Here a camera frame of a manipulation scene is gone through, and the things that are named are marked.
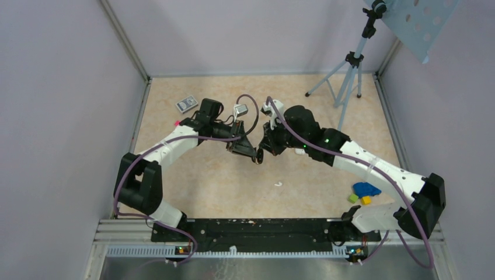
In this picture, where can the grey tripod stand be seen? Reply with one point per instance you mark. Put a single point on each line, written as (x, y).
(353, 77)

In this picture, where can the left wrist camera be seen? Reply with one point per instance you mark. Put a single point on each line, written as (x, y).
(239, 110)

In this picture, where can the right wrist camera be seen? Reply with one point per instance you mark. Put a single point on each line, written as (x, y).
(268, 109)

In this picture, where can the green cube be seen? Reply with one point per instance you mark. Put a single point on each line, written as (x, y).
(353, 198)

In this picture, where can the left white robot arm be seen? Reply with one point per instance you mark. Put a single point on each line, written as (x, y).
(139, 179)

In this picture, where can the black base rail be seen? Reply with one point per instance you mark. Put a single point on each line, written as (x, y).
(288, 235)

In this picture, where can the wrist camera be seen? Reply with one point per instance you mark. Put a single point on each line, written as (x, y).
(239, 110)
(268, 109)

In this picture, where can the black round charging case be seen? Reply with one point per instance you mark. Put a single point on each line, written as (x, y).
(259, 157)

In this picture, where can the yellow cube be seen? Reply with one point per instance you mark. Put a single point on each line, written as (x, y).
(366, 200)

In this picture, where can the perforated blue metal plate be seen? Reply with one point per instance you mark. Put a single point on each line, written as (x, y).
(416, 24)

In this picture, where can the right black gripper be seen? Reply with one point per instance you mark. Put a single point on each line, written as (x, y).
(269, 142)

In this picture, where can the white charging case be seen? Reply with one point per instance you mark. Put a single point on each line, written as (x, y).
(300, 151)

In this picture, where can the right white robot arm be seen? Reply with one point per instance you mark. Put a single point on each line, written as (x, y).
(418, 200)

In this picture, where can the grey card box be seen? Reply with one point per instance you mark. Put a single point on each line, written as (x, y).
(186, 104)

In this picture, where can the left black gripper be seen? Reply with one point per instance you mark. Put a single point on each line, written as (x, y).
(242, 146)

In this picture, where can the white comb cable duct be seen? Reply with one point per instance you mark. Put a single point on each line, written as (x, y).
(169, 251)

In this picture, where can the blue block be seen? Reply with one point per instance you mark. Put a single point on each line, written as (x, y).
(364, 189)

